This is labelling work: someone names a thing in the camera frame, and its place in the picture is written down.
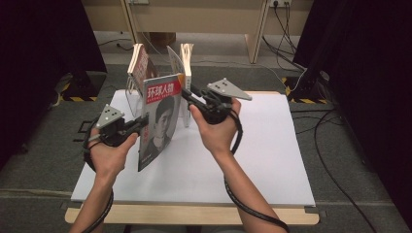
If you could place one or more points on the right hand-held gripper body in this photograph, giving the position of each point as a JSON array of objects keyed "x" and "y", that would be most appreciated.
[{"x": 215, "y": 108}]

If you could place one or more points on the white picture-grid magazine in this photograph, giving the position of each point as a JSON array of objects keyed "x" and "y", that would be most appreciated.
[{"x": 187, "y": 61}]

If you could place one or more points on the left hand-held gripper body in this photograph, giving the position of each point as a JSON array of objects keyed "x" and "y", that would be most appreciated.
[{"x": 115, "y": 131}]

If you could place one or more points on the white table board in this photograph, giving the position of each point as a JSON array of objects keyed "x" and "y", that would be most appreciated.
[{"x": 275, "y": 145}]

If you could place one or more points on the purple and brown magazine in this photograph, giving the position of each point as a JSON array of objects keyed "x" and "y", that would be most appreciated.
[{"x": 144, "y": 68}]

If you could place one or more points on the light wooden table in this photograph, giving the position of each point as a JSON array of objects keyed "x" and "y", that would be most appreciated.
[{"x": 178, "y": 216}]

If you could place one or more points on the purple and blue magazine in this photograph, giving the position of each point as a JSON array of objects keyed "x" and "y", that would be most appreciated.
[{"x": 133, "y": 61}]

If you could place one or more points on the brown cardboard box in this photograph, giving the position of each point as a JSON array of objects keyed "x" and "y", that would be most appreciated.
[{"x": 165, "y": 38}]

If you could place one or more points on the clear acrylic magazine rack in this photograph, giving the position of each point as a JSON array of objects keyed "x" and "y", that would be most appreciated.
[{"x": 132, "y": 103}]

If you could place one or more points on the person's right hand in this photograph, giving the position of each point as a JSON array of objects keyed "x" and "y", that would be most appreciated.
[{"x": 218, "y": 137}]

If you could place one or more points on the beige wooden desk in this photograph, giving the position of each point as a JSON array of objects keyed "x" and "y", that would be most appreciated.
[{"x": 210, "y": 16}]

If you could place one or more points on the person's left hand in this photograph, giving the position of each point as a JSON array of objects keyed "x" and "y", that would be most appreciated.
[{"x": 108, "y": 160}]

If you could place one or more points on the white wall socket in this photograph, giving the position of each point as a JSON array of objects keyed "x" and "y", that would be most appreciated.
[{"x": 281, "y": 3}]

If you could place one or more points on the black curtain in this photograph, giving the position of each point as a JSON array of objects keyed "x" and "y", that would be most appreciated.
[
  {"x": 372, "y": 64},
  {"x": 32, "y": 64}
]

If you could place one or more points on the black and red magazine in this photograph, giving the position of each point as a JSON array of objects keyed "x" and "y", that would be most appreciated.
[{"x": 162, "y": 123}]

